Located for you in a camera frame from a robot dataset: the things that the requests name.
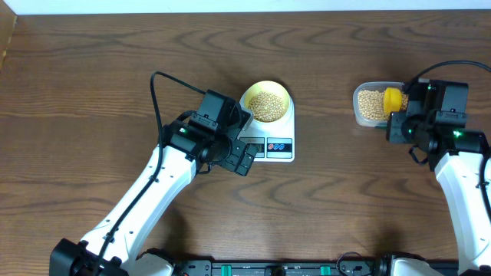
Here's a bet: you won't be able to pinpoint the white digital kitchen scale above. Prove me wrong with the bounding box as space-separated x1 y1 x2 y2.
239 89 295 163

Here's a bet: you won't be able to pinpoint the left black cable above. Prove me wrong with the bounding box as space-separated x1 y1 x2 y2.
90 70 208 276

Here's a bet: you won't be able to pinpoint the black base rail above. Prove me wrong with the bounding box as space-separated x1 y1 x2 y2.
132 248 461 276

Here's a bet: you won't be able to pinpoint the right black cable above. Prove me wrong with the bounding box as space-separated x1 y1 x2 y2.
404 60 491 93

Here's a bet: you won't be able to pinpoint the black cable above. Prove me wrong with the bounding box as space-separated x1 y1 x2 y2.
404 60 491 93
90 70 208 276

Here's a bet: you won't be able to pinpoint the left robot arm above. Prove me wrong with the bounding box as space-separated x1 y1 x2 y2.
49 90 257 275

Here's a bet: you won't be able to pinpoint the clear plastic container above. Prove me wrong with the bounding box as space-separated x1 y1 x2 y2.
353 81 409 127

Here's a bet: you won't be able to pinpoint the pale yellow bowl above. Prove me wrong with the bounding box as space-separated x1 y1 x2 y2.
240 80 294 124

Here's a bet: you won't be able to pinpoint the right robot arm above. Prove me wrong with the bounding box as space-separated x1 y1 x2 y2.
386 79 490 275

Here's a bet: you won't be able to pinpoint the yellow measuring scoop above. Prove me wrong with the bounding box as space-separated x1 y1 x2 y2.
383 87 402 115

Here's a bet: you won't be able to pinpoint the soybeans pile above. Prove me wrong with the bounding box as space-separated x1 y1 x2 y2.
357 88 409 120

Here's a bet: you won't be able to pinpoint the soybeans in bowl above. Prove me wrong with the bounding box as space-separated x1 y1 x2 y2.
248 91 287 123

